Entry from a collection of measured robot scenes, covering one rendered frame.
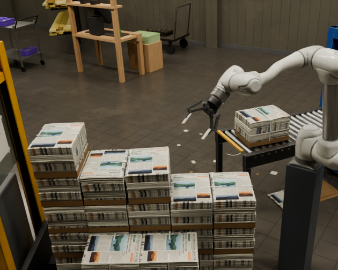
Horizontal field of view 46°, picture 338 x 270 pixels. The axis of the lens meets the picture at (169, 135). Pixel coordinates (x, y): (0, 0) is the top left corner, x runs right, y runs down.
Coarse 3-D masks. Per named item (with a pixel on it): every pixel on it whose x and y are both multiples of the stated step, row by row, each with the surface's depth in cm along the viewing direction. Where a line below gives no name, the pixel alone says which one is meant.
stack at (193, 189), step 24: (192, 192) 278; (216, 192) 276; (240, 192) 275; (96, 216) 274; (120, 216) 273; (144, 216) 272; (168, 216) 272; (192, 216) 272; (216, 216) 272; (240, 216) 271; (216, 240) 282; (240, 240) 281; (216, 264) 290; (240, 264) 290
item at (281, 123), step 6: (264, 108) 352; (270, 108) 351; (276, 108) 350; (270, 114) 340; (276, 114) 338; (282, 114) 338; (276, 120) 333; (282, 120) 334; (288, 120) 336; (276, 126) 335; (282, 126) 337; (288, 126) 338; (276, 132) 337; (282, 132) 339; (288, 132) 340
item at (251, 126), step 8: (240, 112) 346; (248, 112) 345; (256, 112) 345; (240, 120) 344; (248, 120) 331; (256, 120) 330; (264, 120) 330; (240, 128) 345; (248, 128) 330; (256, 128) 330; (264, 128) 332; (248, 136) 332; (256, 136) 333; (264, 136) 335
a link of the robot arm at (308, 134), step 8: (304, 128) 260; (312, 128) 257; (304, 136) 258; (312, 136) 255; (296, 144) 266; (304, 144) 258; (312, 144) 254; (296, 152) 268; (304, 152) 260; (312, 160) 264
